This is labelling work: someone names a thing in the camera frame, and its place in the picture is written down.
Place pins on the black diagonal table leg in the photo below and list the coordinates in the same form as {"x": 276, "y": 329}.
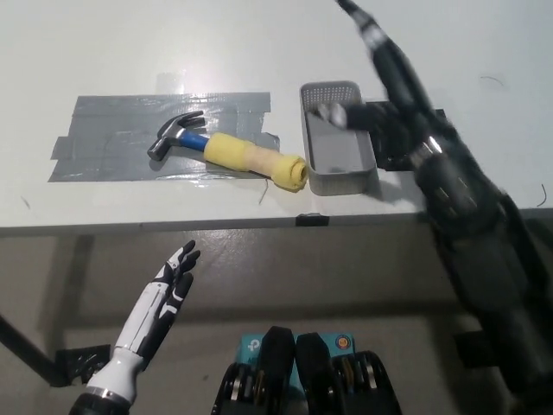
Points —
{"x": 26, "y": 348}

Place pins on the black tape mat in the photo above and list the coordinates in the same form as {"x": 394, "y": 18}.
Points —
{"x": 393, "y": 151}

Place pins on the blue hammer with yellow wrap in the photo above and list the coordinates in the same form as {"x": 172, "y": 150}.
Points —
{"x": 242, "y": 155}

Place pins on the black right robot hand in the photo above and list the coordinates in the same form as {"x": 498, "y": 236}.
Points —
{"x": 402, "y": 86}

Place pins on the gray duct tape patch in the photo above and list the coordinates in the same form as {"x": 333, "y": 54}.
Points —
{"x": 112, "y": 129}

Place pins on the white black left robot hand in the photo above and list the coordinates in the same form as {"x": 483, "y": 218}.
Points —
{"x": 166, "y": 302}

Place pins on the gray plastic container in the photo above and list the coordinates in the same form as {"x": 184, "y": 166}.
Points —
{"x": 341, "y": 181}

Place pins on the teal router box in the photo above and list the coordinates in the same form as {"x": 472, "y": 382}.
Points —
{"x": 252, "y": 348}

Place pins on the black robot body blocks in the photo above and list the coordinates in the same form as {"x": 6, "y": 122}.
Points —
{"x": 313, "y": 372}

